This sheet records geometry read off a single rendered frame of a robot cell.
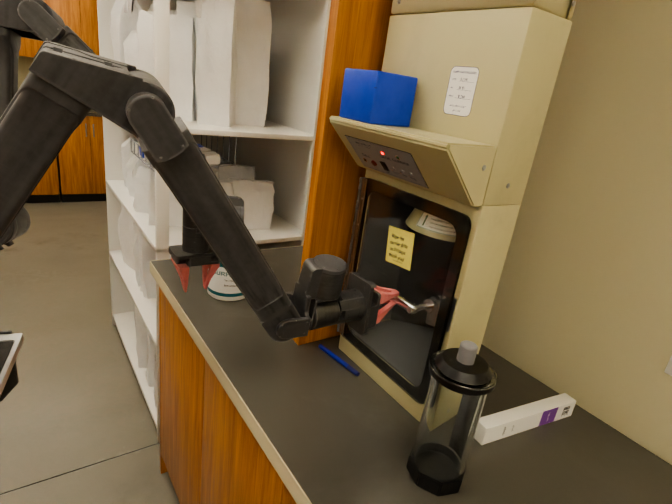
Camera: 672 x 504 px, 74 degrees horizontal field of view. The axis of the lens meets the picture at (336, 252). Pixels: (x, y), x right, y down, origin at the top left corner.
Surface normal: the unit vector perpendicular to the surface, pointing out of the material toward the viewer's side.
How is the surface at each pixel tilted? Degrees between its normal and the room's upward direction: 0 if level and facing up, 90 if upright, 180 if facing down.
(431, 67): 90
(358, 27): 90
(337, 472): 0
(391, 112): 90
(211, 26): 84
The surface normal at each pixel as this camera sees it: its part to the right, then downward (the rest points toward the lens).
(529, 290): -0.82, 0.10
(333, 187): 0.56, 0.36
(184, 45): 0.43, 0.24
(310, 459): 0.13, -0.93
